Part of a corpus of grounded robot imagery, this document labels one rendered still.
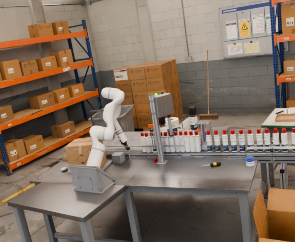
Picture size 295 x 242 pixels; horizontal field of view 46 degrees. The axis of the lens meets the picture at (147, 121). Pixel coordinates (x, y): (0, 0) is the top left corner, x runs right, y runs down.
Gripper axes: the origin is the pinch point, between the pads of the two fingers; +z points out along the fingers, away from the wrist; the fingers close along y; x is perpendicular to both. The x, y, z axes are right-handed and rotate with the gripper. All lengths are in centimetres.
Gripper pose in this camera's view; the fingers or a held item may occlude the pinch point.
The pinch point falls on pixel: (126, 146)
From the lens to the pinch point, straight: 366.2
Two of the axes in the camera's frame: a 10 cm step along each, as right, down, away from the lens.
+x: -8.0, 3.6, 4.7
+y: 3.8, -2.9, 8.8
